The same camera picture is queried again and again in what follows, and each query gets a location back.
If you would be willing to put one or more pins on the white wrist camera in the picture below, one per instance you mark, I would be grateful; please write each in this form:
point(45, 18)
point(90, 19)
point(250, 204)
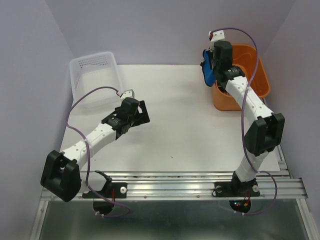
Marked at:
point(215, 36)
point(127, 94)

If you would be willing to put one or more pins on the aluminium mounting rail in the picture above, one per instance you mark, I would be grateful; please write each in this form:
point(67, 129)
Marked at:
point(199, 186)

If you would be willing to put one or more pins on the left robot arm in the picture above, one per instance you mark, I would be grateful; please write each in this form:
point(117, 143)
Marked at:
point(62, 170)

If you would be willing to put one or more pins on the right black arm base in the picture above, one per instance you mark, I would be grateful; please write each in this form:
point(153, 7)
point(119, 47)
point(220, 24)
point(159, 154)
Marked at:
point(228, 189)

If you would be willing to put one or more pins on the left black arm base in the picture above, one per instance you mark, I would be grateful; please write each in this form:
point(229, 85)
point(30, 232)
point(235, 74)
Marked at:
point(114, 190)

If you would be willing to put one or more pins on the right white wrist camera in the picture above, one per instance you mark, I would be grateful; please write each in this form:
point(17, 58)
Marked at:
point(215, 36)

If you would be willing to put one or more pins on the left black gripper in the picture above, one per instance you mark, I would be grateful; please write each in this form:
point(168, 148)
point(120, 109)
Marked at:
point(142, 118)

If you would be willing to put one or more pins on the white perforated basket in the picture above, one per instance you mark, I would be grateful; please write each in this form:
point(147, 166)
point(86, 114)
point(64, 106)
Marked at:
point(91, 72)

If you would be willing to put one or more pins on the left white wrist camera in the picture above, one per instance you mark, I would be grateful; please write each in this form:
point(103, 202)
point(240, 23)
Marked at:
point(127, 94)

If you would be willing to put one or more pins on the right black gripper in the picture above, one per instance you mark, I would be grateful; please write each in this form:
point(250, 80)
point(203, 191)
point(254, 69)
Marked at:
point(213, 50)

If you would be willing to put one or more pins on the orange plastic basket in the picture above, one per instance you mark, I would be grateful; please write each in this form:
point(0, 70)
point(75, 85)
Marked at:
point(245, 57)

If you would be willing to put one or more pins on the blue towel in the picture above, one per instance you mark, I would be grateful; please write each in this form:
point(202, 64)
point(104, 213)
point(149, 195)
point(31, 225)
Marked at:
point(207, 67)

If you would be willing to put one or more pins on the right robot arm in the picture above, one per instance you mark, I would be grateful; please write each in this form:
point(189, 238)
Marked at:
point(265, 127)

